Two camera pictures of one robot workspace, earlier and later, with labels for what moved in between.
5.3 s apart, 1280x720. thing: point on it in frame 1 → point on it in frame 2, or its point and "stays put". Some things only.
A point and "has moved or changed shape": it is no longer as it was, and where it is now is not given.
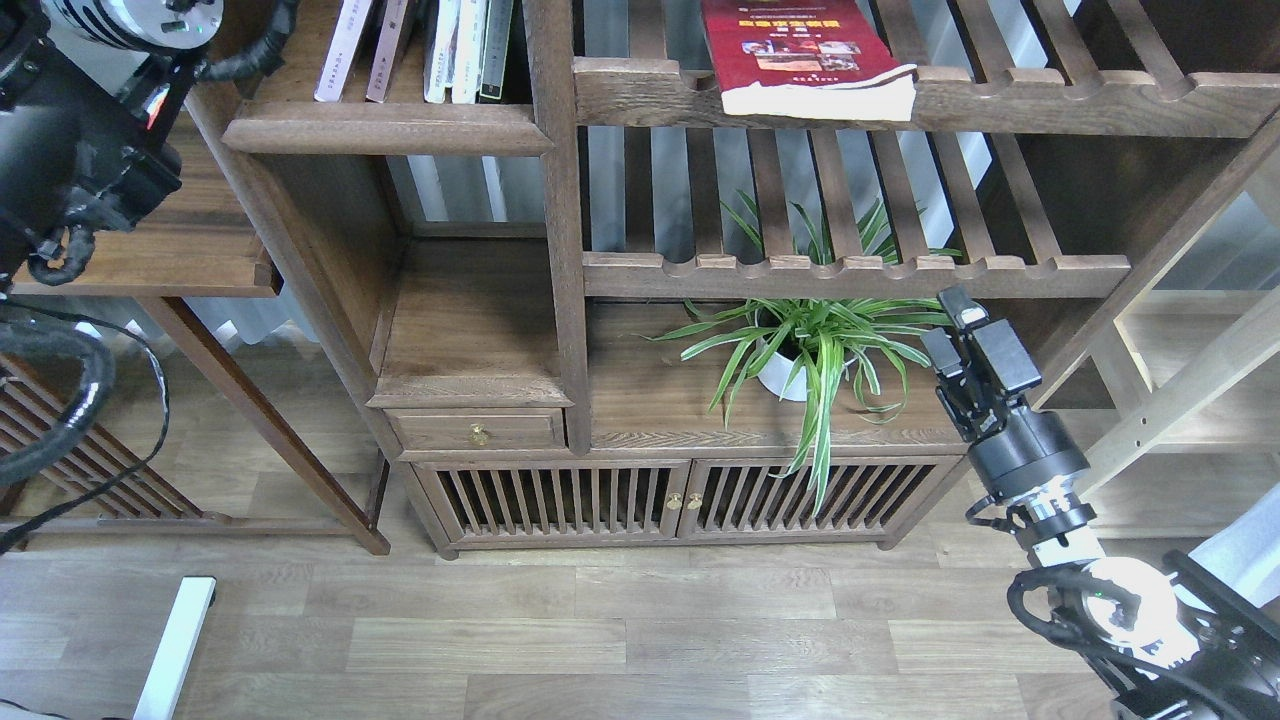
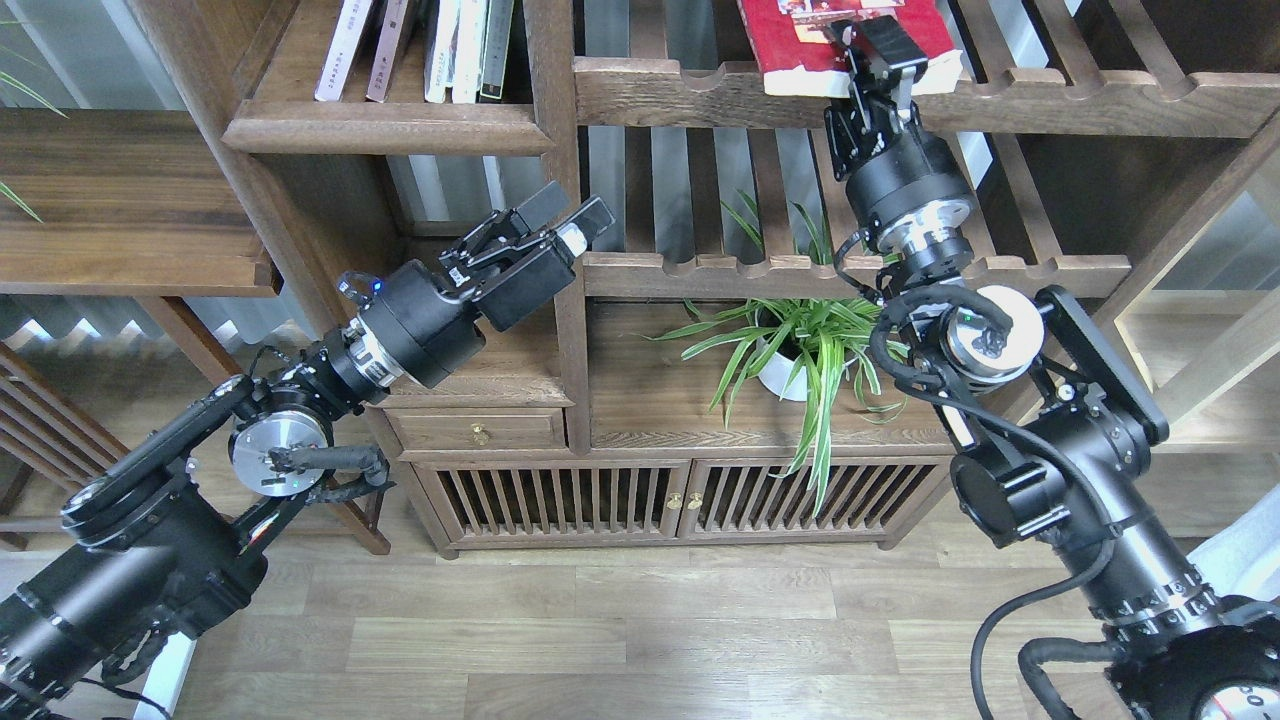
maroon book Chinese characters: (386, 50) stays put
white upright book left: (437, 72) stays put
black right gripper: (1013, 444) → (902, 182)
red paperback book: (805, 58) has moved or changed shape
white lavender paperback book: (342, 50) stays put
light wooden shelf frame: (1205, 336) stays put
